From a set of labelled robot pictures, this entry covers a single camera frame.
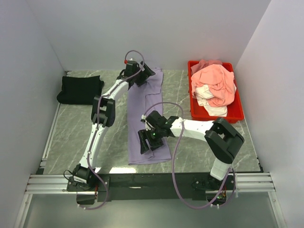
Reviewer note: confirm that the white t shirt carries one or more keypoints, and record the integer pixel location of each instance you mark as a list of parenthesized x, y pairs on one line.
[(215, 106)]

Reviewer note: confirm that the black base crossbar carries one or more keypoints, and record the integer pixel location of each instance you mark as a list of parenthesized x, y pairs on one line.
[(149, 186)]

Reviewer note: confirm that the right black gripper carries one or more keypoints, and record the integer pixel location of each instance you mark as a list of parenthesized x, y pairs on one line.
[(144, 135)]

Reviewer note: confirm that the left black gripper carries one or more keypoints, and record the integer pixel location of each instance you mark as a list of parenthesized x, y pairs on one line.
[(145, 75)]

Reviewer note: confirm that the folded black t shirt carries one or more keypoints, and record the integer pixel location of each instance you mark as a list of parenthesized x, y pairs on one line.
[(79, 90)]

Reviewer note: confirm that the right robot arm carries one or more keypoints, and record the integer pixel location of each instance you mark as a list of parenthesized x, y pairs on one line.
[(223, 139)]

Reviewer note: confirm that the pink t shirt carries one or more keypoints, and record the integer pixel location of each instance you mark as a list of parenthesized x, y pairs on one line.
[(216, 77)]

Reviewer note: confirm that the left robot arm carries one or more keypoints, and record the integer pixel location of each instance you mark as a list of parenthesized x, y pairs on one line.
[(103, 116)]

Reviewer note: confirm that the aluminium frame rail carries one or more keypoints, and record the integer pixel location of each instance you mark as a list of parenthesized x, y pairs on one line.
[(57, 184)]

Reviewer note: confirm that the red plastic bin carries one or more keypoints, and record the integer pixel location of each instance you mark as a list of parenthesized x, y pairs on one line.
[(235, 111)]

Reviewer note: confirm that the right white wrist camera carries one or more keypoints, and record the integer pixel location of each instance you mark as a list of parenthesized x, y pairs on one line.
[(147, 126)]

